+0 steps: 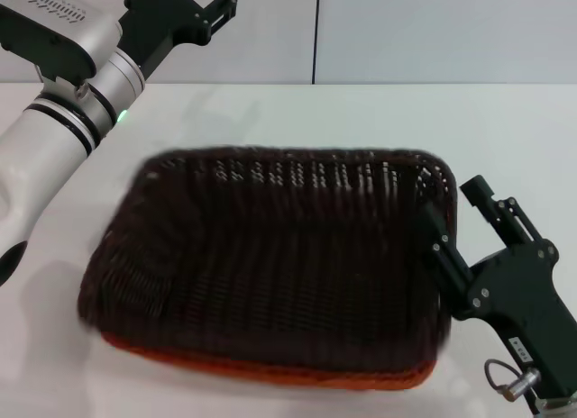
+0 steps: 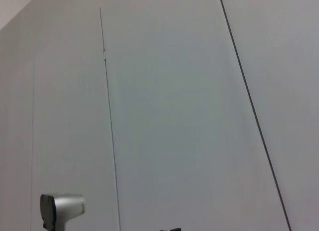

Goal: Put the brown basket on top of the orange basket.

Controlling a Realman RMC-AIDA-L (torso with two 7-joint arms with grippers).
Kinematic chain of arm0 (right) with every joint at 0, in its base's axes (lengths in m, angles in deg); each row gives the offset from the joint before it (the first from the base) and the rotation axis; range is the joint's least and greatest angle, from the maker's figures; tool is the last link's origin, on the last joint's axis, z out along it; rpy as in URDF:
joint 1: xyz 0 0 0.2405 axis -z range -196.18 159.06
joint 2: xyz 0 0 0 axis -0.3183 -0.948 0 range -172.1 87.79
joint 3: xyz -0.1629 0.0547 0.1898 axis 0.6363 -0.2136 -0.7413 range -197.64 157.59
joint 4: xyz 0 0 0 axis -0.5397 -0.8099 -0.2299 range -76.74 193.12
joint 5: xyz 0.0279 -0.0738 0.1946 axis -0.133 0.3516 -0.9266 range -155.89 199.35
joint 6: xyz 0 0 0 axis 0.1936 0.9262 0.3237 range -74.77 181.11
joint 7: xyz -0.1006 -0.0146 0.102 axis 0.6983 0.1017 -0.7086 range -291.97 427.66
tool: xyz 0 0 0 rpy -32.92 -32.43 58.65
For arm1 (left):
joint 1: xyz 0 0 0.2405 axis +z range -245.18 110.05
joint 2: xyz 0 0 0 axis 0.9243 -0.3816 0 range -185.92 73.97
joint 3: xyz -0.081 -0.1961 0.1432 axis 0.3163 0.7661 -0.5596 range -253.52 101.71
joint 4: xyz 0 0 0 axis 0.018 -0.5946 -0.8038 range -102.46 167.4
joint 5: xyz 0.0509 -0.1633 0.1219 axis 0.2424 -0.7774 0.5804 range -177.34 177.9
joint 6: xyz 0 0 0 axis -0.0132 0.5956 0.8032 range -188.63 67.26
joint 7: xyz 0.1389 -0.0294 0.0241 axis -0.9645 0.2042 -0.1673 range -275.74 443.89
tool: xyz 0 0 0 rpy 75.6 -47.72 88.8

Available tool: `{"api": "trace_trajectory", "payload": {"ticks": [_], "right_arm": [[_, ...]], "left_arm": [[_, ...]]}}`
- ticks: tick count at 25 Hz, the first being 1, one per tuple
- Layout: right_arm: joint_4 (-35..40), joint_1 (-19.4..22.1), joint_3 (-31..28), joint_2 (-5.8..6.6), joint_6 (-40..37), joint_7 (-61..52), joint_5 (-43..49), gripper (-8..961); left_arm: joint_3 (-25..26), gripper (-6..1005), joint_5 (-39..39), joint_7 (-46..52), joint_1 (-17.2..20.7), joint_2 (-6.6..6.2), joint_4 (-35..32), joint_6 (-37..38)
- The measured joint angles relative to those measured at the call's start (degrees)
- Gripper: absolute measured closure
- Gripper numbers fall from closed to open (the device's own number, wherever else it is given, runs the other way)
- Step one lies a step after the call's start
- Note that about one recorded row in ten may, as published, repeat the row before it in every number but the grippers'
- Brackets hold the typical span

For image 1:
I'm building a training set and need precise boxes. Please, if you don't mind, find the dark brown woven plastic basket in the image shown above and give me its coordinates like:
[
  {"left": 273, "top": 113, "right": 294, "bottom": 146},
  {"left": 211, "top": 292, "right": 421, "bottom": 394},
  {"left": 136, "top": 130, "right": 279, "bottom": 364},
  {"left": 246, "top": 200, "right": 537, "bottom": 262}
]
[{"left": 77, "top": 143, "right": 459, "bottom": 370}]

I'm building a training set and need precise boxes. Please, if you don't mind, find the orange woven plastic basket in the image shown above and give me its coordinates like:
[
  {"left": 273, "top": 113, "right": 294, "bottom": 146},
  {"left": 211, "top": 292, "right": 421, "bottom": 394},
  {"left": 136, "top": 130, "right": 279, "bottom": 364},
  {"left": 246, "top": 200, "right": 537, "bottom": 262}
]
[{"left": 100, "top": 329, "right": 436, "bottom": 393}]

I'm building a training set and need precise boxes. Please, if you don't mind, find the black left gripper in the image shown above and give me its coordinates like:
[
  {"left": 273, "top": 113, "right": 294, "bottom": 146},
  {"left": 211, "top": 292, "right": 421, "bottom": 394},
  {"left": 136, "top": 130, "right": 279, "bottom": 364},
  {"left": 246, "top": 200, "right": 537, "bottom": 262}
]
[{"left": 117, "top": 0, "right": 239, "bottom": 79}]

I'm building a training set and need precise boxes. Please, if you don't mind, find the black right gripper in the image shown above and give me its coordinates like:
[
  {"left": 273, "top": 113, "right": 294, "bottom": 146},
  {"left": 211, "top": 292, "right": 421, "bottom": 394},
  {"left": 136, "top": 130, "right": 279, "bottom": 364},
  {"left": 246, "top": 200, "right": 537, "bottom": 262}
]
[{"left": 416, "top": 175, "right": 577, "bottom": 399}]

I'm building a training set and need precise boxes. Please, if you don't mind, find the black vertical wall strip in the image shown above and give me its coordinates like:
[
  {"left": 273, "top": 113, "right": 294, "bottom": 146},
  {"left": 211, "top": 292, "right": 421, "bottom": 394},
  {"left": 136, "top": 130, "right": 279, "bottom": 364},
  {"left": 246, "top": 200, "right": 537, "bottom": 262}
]
[{"left": 311, "top": 0, "right": 322, "bottom": 85}]

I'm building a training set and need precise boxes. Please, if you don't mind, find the right wrist cable with plug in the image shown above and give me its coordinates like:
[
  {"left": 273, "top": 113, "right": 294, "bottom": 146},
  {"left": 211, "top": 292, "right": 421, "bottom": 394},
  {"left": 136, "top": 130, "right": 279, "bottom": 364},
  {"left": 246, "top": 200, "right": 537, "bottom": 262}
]
[{"left": 483, "top": 358, "right": 543, "bottom": 418}]

